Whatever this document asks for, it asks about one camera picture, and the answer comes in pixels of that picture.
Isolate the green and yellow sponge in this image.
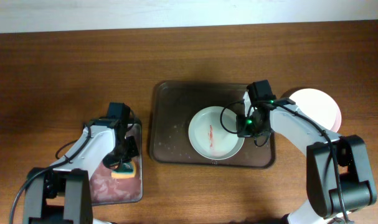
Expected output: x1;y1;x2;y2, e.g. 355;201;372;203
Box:
111;161;137;179

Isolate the pale green plate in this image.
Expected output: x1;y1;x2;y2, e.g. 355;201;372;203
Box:
188;106;244;160

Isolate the pinkish white plate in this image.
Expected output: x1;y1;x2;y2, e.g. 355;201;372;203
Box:
281;88;342;133

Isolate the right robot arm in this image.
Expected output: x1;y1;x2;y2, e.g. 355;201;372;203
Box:
236;80;377;223

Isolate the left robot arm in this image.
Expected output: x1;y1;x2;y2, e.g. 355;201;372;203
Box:
15;103;140;223

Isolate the metal baking tray with water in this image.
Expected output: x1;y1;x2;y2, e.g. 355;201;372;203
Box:
90;123;143;206

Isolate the brown plastic serving tray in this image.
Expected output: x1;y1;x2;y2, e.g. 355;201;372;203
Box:
149;81;276;169

